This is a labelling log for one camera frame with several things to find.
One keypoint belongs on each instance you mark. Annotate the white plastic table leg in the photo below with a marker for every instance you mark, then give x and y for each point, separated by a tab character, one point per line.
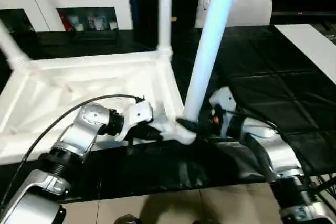
210	37
165	11
11	48

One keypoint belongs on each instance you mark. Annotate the white plastic table top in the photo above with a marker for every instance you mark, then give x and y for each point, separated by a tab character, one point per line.
65	77

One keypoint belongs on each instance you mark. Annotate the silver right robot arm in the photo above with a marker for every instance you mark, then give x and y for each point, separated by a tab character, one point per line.
275	150

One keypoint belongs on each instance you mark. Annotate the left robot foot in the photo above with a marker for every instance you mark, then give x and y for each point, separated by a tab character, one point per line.
128	219

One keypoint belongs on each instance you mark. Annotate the small yellow label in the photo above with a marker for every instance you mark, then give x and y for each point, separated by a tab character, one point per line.
173	19

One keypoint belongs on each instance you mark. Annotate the small white jar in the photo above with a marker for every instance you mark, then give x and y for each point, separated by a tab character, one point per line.
78	26
98	23
113	25

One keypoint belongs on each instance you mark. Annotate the white side table board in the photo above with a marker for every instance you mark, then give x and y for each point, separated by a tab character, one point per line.
307	45

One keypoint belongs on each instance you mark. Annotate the white plastic chair shell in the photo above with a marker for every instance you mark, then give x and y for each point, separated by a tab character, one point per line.
252	6

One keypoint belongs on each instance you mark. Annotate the red packet in cabinet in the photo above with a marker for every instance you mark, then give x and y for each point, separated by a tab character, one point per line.
64	23

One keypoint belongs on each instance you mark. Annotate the black flat monitor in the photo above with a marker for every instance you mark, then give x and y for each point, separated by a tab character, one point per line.
302	13

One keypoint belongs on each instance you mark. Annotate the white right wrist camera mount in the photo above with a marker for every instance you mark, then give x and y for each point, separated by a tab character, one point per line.
223	98

